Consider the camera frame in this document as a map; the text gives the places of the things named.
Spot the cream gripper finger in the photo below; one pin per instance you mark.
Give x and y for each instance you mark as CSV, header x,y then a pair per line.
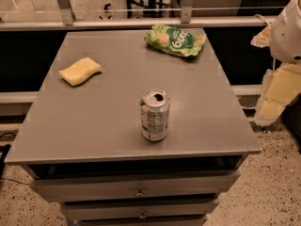
x,y
262,39
279,89

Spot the silver green 7up can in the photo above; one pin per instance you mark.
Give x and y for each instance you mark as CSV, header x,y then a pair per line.
x,y
154,107

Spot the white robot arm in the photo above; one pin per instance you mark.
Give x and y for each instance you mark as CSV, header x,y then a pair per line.
x,y
285,40

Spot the green rice chip bag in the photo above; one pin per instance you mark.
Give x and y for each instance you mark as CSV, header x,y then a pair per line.
x,y
174,41

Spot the yellow sponge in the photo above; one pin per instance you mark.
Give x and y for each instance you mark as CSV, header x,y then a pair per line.
x,y
80,71

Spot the metal window railing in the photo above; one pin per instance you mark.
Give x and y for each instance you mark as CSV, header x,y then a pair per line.
x,y
35,15

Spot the grey drawer cabinet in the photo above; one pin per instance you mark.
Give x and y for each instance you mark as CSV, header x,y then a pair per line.
x,y
94,129

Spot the grey drawer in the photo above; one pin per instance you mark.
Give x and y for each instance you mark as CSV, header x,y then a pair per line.
x,y
135,186
141,210

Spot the top grey drawer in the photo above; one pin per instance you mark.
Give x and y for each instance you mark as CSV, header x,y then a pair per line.
x,y
135,186

